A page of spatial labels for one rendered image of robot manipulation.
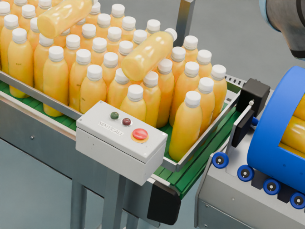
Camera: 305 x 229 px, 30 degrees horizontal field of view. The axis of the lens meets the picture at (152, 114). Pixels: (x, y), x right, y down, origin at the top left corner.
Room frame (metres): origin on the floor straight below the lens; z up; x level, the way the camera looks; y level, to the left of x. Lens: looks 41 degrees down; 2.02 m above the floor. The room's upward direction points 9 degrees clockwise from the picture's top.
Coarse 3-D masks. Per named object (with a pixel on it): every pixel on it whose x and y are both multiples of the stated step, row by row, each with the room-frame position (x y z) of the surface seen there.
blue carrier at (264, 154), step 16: (288, 80) 1.11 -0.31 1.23; (304, 80) 1.12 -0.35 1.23; (272, 96) 1.07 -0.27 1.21; (288, 96) 1.07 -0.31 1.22; (272, 112) 1.04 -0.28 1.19; (288, 112) 1.03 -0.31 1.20; (256, 128) 1.02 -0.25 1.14; (272, 128) 1.01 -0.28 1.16; (256, 144) 1.01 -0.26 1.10; (272, 144) 1.00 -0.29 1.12; (256, 160) 1.01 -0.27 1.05; (272, 160) 0.99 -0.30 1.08; (288, 160) 0.97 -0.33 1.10; (304, 160) 0.96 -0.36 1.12; (272, 176) 1.01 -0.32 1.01; (288, 176) 0.97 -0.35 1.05; (304, 176) 0.95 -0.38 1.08; (304, 192) 0.97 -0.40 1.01
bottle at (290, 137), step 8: (296, 120) 1.06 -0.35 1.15; (288, 128) 1.04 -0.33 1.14; (296, 128) 1.04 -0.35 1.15; (304, 128) 1.04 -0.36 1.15; (288, 136) 1.03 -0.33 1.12; (296, 136) 1.03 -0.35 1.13; (304, 136) 1.02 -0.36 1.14; (288, 144) 1.03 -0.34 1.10; (296, 144) 1.02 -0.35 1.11; (304, 144) 1.01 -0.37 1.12; (304, 152) 1.01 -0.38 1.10
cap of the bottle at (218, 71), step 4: (212, 68) 1.28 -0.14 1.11; (216, 68) 1.28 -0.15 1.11; (220, 68) 1.28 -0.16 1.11; (224, 68) 1.28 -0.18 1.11; (212, 72) 1.27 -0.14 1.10; (216, 72) 1.26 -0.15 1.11; (220, 72) 1.26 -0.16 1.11; (224, 72) 1.27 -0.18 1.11; (216, 76) 1.26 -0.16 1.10; (220, 76) 1.26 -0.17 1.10
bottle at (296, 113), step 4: (304, 96) 1.10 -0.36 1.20; (300, 100) 1.10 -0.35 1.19; (304, 100) 1.09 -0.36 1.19; (300, 104) 1.09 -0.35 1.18; (304, 104) 1.09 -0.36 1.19; (296, 108) 1.09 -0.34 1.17; (300, 108) 1.08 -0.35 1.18; (304, 108) 1.08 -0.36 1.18; (296, 112) 1.08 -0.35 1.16; (300, 112) 1.08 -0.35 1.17; (304, 112) 1.08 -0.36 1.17; (296, 116) 1.09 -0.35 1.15; (300, 116) 1.08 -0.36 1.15; (304, 116) 1.08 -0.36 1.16; (304, 120) 1.08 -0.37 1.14
